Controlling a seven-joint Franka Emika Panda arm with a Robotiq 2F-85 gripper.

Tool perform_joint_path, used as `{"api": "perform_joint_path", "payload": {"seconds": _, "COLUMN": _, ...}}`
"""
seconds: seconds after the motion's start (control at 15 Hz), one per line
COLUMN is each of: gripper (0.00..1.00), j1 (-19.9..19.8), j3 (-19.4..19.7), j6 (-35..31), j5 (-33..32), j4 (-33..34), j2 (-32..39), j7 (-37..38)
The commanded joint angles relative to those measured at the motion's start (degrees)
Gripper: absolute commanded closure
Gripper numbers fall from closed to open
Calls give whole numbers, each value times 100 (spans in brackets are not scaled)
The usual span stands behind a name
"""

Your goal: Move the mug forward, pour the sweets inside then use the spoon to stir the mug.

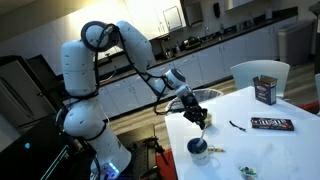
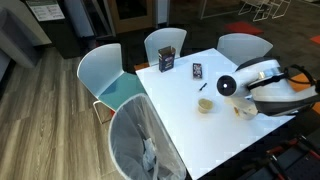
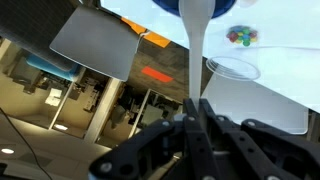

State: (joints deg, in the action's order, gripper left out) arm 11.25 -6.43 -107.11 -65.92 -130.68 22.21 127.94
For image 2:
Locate open blue cardboard box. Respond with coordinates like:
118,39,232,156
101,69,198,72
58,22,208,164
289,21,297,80
157,45,177,73

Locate small cup beige contents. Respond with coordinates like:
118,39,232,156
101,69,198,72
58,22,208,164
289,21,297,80
197,97,214,115

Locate white chair orange seat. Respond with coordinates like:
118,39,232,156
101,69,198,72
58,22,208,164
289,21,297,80
134,27,188,72

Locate white chair teal seat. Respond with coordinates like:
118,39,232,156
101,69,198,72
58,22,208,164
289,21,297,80
76,43,148,125
216,32,274,69

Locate wooden door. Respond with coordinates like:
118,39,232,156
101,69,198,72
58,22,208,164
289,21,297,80
108,0,158,34

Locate white printed sign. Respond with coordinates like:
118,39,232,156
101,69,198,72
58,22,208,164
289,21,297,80
25,0,66,23

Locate black red equipment stand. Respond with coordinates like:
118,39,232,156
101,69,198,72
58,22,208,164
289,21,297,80
239,134,320,180

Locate white wire frame chair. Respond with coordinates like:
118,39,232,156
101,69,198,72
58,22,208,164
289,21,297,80
253,0,293,23
237,0,268,16

